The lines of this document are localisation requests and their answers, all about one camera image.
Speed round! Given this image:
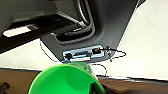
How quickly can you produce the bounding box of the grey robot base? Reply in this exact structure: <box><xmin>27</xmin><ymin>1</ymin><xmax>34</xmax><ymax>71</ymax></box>
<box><xmin>0</xmin><ymin>0</ymin><xmax>140</xmax><ymax>64</ymax></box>

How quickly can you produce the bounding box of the thin black cable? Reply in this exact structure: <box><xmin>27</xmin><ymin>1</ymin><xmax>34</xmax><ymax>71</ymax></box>
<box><xmin>94</xmin><ymin>45</ymin><xmax>128</xmax><ymax>79</ymax></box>

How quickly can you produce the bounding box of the thin blue cable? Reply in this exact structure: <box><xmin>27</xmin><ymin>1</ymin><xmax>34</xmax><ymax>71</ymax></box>
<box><xmin>60</xmin><ymin>59</ymin><xmax>73</xmax><ymax>65</ymax></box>

